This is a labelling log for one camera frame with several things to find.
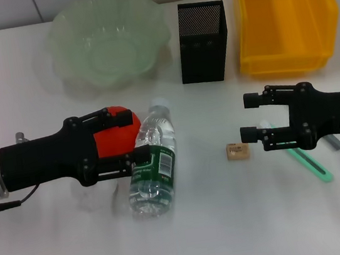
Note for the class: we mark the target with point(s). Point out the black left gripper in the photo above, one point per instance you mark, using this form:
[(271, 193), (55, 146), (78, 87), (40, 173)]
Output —
[(45, 161)]

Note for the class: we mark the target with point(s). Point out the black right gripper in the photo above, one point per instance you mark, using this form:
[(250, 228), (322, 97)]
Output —
[(320, 116)]

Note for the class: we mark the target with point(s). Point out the red orange toy fruit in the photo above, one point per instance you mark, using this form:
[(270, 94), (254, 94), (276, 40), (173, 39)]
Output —
[(116, 139)]

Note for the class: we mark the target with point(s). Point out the clear green-label water bottle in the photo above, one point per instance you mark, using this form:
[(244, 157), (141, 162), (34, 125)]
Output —
[(155, 136)]

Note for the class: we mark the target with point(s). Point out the white paper ball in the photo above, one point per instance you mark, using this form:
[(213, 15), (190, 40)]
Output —
[(92, 197)]

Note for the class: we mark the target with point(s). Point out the green utility knife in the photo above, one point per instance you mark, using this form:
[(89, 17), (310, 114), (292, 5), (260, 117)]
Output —
[(311, 161)]

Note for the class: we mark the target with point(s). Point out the small tan eraser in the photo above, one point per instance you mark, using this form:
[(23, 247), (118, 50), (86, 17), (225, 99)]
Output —
[(238, 151)]

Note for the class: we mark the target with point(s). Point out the black mesh pen holder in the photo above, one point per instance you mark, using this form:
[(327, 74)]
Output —
[(202, 56)]

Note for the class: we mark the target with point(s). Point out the grey marker pen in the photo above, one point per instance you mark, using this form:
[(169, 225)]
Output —
[(335, 142)]

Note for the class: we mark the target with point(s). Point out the green glass fruit plate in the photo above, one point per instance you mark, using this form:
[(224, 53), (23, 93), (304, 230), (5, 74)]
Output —
[(108, 47)]

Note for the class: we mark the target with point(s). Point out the yellow plastic bin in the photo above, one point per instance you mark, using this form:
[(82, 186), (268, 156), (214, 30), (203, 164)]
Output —
[(287, 38)]

